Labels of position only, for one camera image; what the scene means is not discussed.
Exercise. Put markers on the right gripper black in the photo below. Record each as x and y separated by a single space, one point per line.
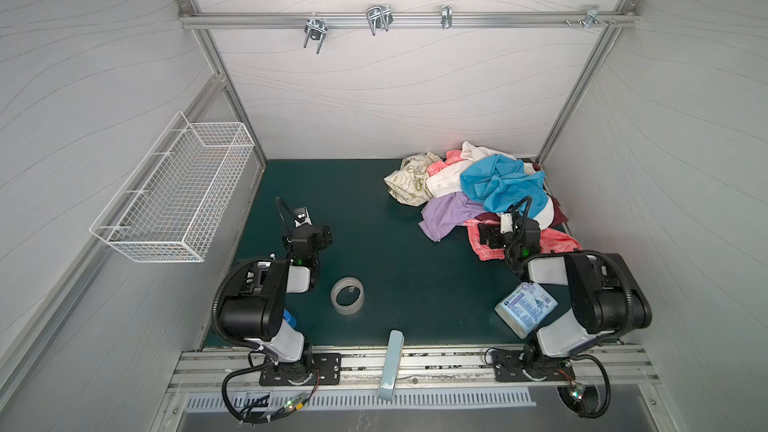
491 235

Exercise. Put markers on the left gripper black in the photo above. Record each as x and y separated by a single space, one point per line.
322 237

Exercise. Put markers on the purple cloth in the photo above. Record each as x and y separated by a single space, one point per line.
442 214

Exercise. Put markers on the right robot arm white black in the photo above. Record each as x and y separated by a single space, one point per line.
569 299

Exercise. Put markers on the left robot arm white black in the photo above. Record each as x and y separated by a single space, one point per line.
249 304

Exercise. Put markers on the pink red patterned cloth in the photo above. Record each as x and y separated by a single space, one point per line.
485 240

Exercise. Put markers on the blue cloth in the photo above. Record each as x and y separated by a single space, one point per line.
499 182

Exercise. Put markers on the light pink cloth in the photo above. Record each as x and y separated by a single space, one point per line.
452 157

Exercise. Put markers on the cream patterned cloth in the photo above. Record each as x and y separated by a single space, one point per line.
407 185

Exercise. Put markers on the wet wipes pack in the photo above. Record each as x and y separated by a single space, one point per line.
524 309

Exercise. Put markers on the clear tape roll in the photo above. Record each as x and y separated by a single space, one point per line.
348 296

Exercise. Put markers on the white slotted vent strip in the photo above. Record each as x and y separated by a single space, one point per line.
349 399

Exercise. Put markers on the metal u-bolt hook left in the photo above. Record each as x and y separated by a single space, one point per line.
315 31

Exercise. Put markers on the metal u-bolt hook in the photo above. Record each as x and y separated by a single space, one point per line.
379 17
315 31

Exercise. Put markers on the metal u-bolt hook middle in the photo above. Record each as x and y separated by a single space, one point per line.
379 17

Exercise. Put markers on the small metal hook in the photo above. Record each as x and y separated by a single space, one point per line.
446 17

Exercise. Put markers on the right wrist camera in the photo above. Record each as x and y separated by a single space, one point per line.
507 222

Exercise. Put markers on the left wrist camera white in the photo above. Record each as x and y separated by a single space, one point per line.
301 216

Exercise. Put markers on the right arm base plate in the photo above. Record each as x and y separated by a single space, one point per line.
527 365

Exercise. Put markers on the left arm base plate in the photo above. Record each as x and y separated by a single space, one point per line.
321 368

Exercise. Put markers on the white wire basket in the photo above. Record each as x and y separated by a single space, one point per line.
169 208

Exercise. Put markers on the light blue handle bar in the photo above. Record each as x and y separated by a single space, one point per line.
389 374

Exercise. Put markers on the front aluminium rail base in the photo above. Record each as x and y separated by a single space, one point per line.
420 367

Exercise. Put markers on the metal bracket hook right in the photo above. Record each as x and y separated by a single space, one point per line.
591 20

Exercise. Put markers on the horizontal aluminium rail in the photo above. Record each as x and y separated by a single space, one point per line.
401 20

